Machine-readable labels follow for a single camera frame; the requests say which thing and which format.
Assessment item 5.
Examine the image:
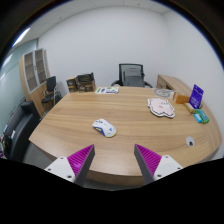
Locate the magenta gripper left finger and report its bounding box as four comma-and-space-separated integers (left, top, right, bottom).
46, 145, 95, 186

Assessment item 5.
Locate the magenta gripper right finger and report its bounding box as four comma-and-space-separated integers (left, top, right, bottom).
134, 144, 182, 184

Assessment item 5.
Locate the white blue yellow computer mouse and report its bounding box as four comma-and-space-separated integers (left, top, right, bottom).
92, 119, 117, 138

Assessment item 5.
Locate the pink cartoon mouse pad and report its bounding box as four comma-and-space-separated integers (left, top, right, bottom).
148, 98, 175, 118

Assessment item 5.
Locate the yellow small box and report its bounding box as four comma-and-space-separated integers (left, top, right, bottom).
184, 103, 195, 114

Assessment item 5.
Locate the green tissue packet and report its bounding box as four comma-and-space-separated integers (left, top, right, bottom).
194, 109, 209, 124

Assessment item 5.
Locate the black leather sofa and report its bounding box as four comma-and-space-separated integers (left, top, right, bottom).
2, 101, 41, 162

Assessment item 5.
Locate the orange wooden box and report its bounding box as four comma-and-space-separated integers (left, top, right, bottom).
173, 92, 190, 104

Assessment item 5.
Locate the round patterned coaster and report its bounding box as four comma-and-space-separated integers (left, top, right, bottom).
154, 88, 174, 98

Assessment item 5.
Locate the black side chair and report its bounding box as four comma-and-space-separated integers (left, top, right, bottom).
41, 76, 62, 104

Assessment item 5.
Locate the green white paper sheet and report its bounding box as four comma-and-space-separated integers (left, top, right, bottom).
95, 87, 119, 94

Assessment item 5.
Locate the purple acrylic sign stand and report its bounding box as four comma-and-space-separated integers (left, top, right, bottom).
189, 85, 204, 109

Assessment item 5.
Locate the wooden side desk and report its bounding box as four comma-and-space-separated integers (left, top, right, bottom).
157, 74, 192, 96

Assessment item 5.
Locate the dark cardboard box small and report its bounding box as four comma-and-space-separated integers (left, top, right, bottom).
66, 77, 78, 92

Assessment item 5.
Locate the dark cardboard box large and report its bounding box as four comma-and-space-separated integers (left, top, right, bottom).
76, 73, 96, 92

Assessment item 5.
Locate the grey mesh office chair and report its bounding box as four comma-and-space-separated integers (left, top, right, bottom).
112, 63, 152, 88

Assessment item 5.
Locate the wooden glass-door cabinet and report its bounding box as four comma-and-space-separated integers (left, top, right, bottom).
19, 49, 50, 116

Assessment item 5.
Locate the table cable grommet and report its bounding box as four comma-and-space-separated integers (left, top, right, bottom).
186, 136, 195, 147

